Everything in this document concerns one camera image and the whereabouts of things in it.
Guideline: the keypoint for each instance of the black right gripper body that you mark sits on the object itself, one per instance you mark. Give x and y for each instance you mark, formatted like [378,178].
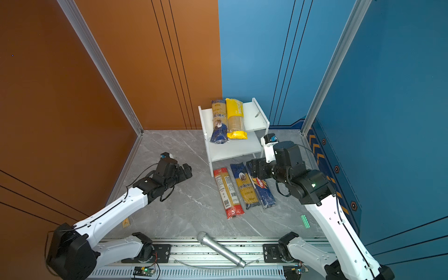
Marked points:
[265,171]

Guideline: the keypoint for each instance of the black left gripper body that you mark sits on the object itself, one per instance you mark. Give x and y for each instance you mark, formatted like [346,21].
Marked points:
[179,175]

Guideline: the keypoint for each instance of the dark blue Barilla spaghetti box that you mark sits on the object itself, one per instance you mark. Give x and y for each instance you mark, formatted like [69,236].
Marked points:
[262,189]

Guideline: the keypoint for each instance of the yellow spaghetti package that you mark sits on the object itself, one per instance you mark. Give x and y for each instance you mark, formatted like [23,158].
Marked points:
[235,120]

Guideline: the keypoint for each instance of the yellow blue-top spaghetti bag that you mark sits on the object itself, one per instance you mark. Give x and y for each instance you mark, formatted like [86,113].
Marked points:
[220,122]

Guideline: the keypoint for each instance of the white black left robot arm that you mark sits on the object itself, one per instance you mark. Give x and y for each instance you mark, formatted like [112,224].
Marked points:
[73,252]

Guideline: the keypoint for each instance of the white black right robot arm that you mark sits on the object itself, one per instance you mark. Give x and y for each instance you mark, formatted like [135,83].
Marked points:
[350,259]

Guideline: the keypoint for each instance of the blue yellow spaghetti bag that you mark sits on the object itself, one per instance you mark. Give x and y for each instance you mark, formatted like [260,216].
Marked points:
[245,185]

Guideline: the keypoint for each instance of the red spaghetti package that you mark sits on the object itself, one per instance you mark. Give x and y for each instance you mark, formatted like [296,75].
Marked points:
[227,193]

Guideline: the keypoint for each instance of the white two-tier metal shelf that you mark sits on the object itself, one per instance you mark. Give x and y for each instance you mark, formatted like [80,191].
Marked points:
[254,120]

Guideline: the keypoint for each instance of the silver microphone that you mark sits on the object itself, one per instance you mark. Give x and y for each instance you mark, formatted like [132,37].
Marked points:
[205,240]

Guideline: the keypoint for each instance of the small green lego strip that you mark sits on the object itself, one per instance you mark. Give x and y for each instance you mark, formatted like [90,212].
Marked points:
[305,221]

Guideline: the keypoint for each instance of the small yellow floor object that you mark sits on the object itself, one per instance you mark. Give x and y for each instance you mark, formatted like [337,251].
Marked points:
[126,223]

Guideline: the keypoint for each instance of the green circuit board left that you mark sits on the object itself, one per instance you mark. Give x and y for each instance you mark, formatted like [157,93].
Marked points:
[140,272]

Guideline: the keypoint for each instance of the circuit board right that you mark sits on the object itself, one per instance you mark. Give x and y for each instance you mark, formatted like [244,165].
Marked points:
[294,272]

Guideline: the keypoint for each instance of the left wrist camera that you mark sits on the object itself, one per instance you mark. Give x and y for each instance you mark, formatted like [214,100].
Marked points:
[166,156]

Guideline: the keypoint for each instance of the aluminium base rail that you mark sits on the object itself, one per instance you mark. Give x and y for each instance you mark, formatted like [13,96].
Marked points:
[187,259]

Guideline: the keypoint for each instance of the aluminium corner post right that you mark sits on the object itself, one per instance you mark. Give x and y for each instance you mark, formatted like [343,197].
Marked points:
[350,30]

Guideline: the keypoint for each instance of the aluminium corner post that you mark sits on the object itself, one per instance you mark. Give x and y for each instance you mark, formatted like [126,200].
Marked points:
[350,30]
[79,25]

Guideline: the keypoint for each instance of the aluminium corner post left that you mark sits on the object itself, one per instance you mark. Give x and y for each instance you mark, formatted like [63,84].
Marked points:
[79,25]

